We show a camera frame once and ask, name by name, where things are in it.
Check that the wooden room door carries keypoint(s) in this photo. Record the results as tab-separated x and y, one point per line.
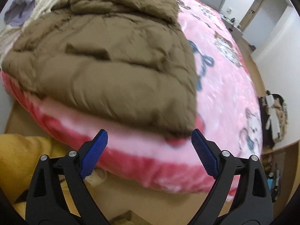
254	8

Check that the lavender crumpled garment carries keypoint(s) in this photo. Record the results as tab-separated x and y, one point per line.
32	0

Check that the yellow sleeved forearm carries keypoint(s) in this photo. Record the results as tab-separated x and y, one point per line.
19	158

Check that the open suitcase with clothes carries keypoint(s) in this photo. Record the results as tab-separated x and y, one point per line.
274	118

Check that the white nightstand with clutter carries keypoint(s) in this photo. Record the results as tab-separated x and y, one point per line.
232	26

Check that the cream knitted garment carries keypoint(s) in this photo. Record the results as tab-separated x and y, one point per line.
10	34

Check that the brown padded winter coat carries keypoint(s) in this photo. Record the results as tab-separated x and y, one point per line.
123	60

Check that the pink cartoon fleece blanket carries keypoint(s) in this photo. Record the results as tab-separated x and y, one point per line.
227	112

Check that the cluttered floor items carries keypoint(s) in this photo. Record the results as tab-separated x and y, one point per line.
273	165

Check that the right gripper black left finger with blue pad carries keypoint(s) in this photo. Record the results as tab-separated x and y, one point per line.
58	194

